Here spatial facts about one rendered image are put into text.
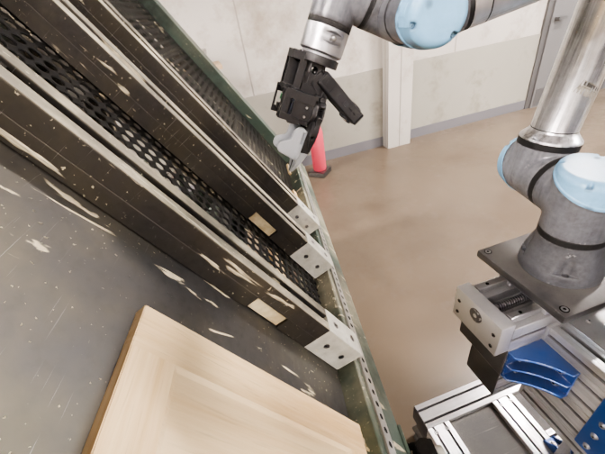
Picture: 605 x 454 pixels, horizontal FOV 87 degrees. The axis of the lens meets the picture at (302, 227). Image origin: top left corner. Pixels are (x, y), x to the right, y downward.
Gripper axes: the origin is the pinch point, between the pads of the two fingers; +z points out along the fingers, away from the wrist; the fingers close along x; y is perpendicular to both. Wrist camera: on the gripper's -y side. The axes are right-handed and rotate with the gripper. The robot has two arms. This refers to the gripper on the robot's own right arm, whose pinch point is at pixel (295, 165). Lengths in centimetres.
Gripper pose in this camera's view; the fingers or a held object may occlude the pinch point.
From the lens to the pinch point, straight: 66.0
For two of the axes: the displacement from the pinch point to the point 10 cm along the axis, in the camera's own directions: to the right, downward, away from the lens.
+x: 2.8, 5.1, -8.1
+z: -3.1, 8.5, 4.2
